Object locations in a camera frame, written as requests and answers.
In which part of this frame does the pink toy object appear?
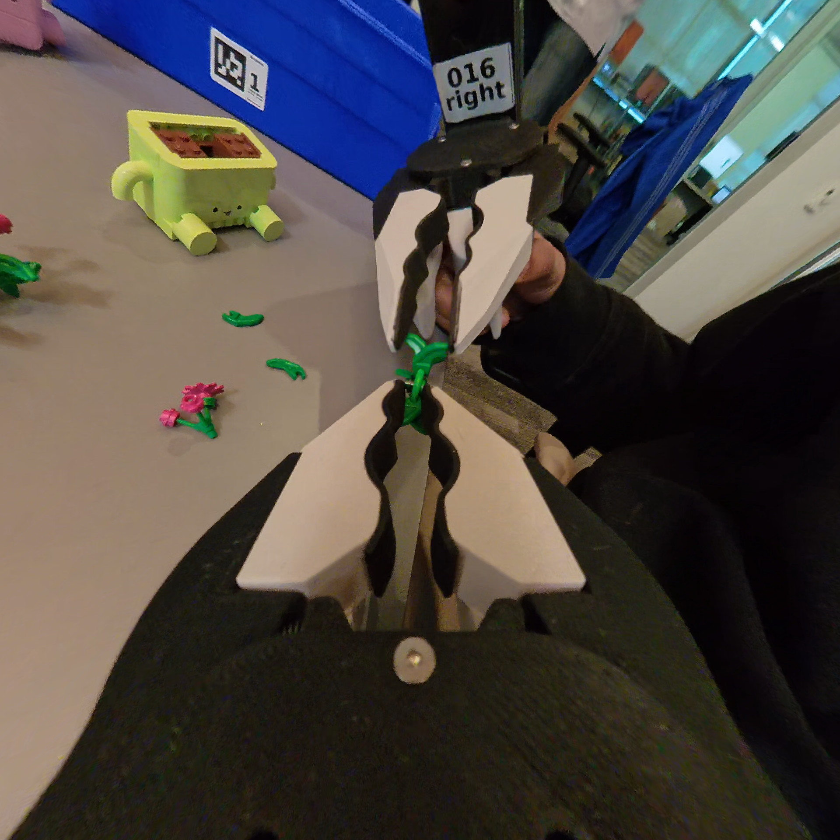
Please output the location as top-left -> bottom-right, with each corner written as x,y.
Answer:
0,0 -> 68,53

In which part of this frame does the pink toy flower sprig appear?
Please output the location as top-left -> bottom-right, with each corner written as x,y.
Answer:
159,382 -> 226,440

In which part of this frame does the green toy plant stem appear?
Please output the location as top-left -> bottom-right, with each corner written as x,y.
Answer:
395,331 -> 452,435

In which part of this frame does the blue plastic crate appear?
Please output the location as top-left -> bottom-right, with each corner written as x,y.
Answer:
51,0 -> 442,202

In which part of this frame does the black office chair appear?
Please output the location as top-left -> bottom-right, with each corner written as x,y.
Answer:
570,110 -> 616,193

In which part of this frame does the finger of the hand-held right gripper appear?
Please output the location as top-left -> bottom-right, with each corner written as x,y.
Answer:
374,187 -> 450,355
448,172 -> 536,355

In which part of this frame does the person's right forearm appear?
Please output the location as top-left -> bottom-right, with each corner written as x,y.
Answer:
481,241 -> 698,460

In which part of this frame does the toy brick flower bush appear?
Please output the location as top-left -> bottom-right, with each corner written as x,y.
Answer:
0,213 -> 43,300

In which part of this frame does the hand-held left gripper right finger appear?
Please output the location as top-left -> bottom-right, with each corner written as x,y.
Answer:
423,386 -> 587,621

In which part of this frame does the yellow-green toy cup planter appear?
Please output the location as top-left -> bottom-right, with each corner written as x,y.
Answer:
110,109 -> 285,257

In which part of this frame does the blue cloth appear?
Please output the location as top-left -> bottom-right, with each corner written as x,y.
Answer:
564,74 -> 753,281

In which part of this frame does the person's left hand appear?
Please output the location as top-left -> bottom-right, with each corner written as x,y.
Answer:
534,431 -> 580,488

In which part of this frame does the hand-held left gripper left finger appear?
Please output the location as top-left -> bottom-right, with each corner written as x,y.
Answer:
235,379 -> 409,630

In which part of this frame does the person's right hand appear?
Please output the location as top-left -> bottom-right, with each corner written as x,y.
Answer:
434,231 -> 569,332

